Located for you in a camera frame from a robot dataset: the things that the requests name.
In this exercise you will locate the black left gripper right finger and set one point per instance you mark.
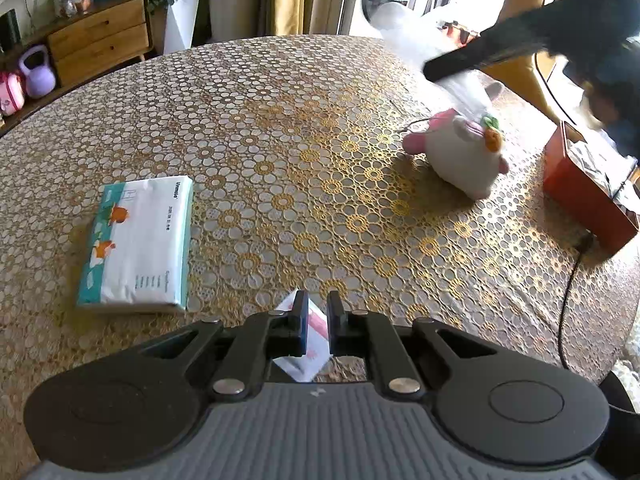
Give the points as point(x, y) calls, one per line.
point(372, 337)

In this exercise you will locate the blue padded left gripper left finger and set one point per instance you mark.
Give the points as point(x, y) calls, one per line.
point(263, 337)

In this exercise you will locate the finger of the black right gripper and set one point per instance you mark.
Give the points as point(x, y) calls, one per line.
point(500, 45)

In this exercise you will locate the white fluffy roll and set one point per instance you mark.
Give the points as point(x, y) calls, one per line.
point(417, 39)

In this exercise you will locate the yellow chair back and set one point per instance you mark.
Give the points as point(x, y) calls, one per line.
point(528, 75)

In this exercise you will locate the red storage box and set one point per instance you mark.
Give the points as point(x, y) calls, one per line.
point(580, 196)

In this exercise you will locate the white bunny plush toy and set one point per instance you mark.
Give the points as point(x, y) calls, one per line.
point(463, 144)

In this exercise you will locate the tissue pack with duck print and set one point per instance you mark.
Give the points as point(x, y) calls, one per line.
point(139, 248)

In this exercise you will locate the woven lace tablecloth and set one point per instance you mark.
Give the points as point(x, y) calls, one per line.
point(293, 146)

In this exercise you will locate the white tall planter pot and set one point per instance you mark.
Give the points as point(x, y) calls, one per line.
point(180, 23)

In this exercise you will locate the wooden drawer cabinet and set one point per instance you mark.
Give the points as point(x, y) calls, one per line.
point(82, 48)

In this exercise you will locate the purple kettlebell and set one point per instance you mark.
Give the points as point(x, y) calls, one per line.
point(40, 80)

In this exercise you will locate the pink toy backpack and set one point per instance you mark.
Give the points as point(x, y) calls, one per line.
point(12, 95)

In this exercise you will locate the black cylinder speaker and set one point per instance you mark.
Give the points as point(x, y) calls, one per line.
point(10, 35)

